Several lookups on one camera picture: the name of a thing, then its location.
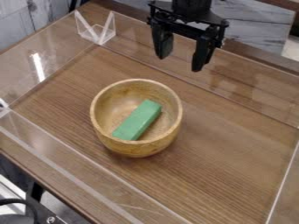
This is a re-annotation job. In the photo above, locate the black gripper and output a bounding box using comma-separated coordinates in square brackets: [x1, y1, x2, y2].
[147, 0, 230, 72]

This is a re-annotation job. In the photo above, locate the brown wooden bowl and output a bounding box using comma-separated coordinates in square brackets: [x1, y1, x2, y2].
[90, 79, 183, 158]

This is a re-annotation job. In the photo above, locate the green rectangular block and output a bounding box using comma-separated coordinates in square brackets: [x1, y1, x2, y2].
[113, 100, 162, 141]

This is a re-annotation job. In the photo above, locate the clear acrylic corner bracket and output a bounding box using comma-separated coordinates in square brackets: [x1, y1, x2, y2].
[74, 10, 117, 46]

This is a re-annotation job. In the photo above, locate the clear acrylic tray wall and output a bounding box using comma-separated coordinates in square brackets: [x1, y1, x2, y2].
[0, 107, 190, 224]

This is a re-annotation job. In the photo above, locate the black table leg frame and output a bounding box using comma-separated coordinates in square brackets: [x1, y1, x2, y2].
[0, 181, 69, 224]

